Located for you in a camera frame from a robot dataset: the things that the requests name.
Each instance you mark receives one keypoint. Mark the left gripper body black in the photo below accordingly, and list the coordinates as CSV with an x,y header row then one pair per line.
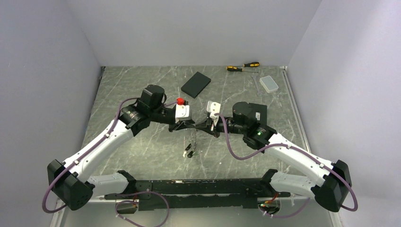
x,y
164,116

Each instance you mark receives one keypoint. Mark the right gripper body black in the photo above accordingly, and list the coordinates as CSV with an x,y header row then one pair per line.
x,y
219,127

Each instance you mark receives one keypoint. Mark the key bunch with rings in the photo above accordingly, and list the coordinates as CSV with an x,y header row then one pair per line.
x,y
190,143

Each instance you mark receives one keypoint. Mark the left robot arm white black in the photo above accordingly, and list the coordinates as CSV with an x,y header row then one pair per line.
x,y
72,180

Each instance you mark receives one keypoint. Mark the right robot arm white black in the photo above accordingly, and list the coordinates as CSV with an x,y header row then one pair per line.
x,y
328,183

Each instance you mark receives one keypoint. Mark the black flat box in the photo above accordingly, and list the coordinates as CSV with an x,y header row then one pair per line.
x,y
194,86

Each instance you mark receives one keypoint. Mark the yellow black screwdriver front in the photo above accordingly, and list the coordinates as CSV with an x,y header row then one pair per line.
x,y
236,69

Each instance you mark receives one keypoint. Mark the clear plastic box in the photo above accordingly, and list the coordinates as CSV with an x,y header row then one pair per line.
x,y
269,84

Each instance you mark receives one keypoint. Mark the orange black screwdriver rear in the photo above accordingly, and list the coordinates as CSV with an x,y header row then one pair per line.
x,y
251,65

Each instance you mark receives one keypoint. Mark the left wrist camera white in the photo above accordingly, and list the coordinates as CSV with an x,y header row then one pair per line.
x,y
182,110

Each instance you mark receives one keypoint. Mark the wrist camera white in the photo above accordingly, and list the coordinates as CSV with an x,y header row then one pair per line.
x,y
212,110
182,110

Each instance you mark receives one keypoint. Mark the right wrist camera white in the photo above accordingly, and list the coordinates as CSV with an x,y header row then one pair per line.
x,y
212,110

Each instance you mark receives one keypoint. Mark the black network switch box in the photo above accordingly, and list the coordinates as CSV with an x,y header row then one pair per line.
x,y
260,112

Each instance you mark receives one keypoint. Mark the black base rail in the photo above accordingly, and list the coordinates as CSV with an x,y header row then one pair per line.
x,y
247,193

